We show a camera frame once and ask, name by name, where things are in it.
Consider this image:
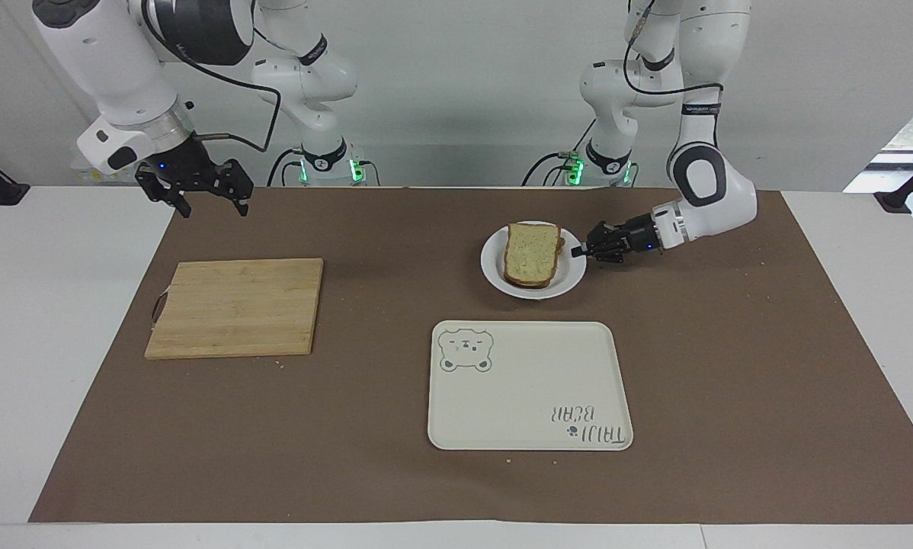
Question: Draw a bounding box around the white round plate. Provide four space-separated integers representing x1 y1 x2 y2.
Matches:
480 220 588 300

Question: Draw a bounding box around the black stand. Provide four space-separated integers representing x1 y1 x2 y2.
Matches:
873 149 913 214
0 145 31 207

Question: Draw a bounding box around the cream tray with bear print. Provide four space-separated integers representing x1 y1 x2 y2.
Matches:
428 320 634 451

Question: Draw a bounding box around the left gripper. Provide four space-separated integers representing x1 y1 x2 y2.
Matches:
570 213 665 265

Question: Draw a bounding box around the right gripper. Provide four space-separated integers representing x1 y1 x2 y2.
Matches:
136 133 255 220

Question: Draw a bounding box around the bread slice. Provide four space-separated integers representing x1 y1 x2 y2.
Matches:
502 235 567 291
504 223 562 284

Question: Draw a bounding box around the wooden cutting board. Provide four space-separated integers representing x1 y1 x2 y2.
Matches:
145 258 325 360

